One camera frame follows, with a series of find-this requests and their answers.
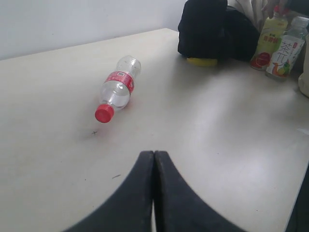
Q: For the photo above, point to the black sleeved forearm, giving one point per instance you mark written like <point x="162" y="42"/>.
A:
<point x="212" y="29"/>

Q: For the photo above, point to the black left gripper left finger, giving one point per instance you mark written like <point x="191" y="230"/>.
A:
<point x="129" y="208"/>

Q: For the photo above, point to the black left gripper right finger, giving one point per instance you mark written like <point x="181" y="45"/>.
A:
<point x="177" y="208"/>

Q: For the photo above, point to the clear bottle white label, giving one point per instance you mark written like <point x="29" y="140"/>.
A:
<point x="288" y="49"/>

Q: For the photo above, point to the yellow bottle red cap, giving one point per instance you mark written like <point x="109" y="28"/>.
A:
<point x="269" y="38"/>

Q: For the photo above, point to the white green yogurt drink bottle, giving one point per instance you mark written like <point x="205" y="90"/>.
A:
<point x="303" y="80"/>

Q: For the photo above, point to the beige garment at table edge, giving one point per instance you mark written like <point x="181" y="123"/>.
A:
<point x="253" y="9"/>

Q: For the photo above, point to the clear bottle red label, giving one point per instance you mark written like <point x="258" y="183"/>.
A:
<point x="117" y="88"/>

